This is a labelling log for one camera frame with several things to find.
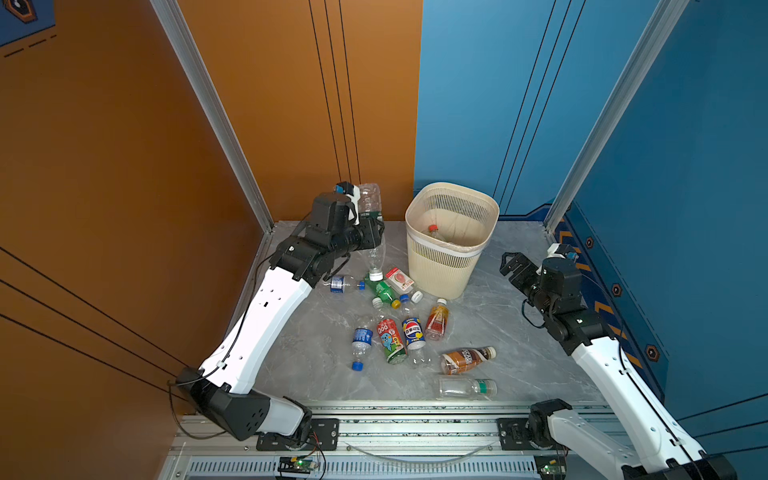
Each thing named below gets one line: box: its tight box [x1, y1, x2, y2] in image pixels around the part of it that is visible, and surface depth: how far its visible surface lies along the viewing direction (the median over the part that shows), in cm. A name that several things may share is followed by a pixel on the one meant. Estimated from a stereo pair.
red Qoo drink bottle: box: [377, 310, 408, 365], surface depth 86 cm
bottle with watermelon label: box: [386, 267, 424, 304], surface depth 99 cm
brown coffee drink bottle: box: [440, 346, 497, 375], surface depth 82 cm
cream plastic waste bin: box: [405, 182, 500, 300], surface depth 93 cm
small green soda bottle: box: [364, 274, 401, 310], surface depth 97 cm
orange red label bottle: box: [425, 298, 449, 341], surface depth 89 cm
